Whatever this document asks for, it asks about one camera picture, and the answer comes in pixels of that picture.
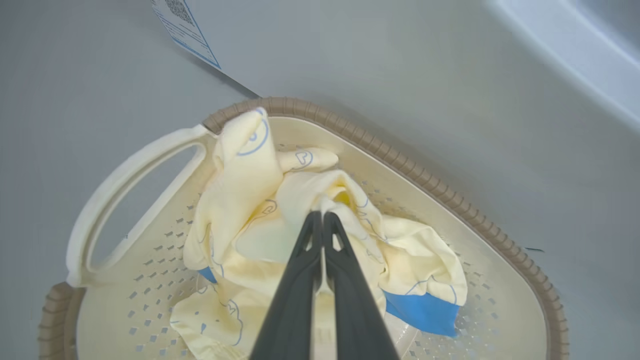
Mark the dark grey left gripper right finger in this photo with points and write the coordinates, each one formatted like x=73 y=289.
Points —
x=355 y=310

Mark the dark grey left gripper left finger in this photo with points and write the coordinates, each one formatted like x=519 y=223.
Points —
x=292 y=310

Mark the cream garment with blue cuffs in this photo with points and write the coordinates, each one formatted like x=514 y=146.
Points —
x=250 y=180

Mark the white front-load washing machine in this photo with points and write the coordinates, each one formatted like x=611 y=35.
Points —
x=350 y=50

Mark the cream basket with brown rim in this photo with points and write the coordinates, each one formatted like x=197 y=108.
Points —
x=150 y=280

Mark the blue energy label sticker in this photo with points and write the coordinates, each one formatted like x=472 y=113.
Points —
x=185 y=30

